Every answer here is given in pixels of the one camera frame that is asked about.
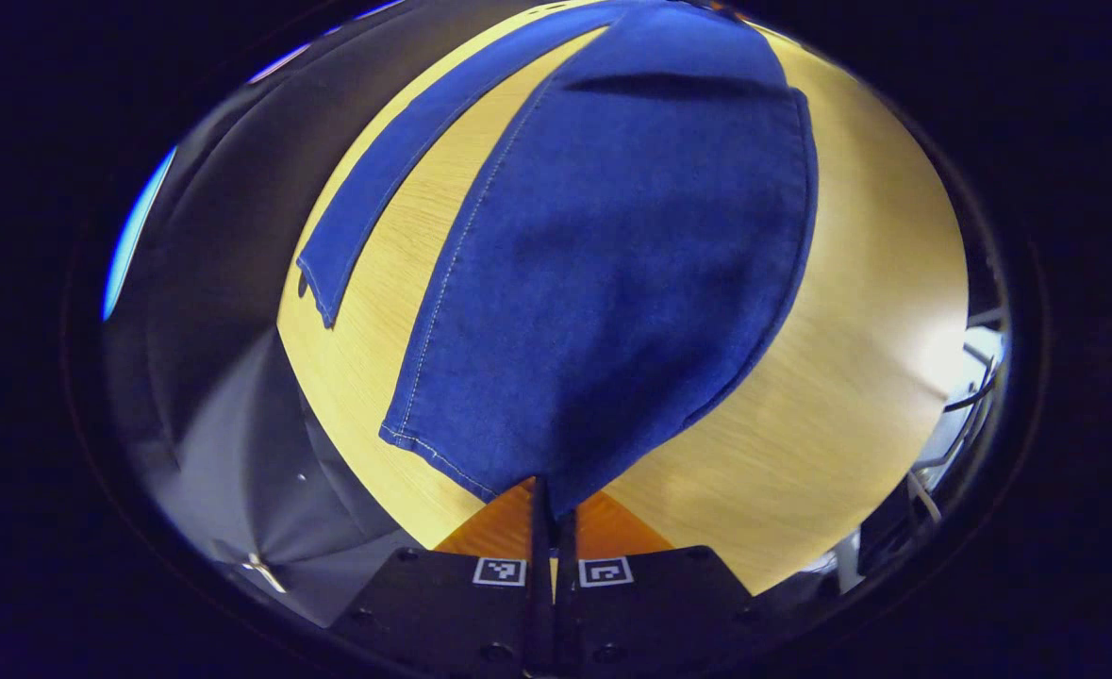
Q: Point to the small metal cloth clip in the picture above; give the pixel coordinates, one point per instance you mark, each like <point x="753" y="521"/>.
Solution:
<point x="259" y="569"/>

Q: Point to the black backdrop cloth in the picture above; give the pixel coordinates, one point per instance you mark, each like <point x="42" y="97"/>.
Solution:
<point x="225" y="283"/>

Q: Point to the blue denim jeans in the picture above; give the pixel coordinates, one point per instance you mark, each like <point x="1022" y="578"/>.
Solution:
<point x="612" y="283"/>

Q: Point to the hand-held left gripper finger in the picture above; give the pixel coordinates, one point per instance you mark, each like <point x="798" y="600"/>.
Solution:
<point x="565" y="604"/>
<point x="541" y="604"/>

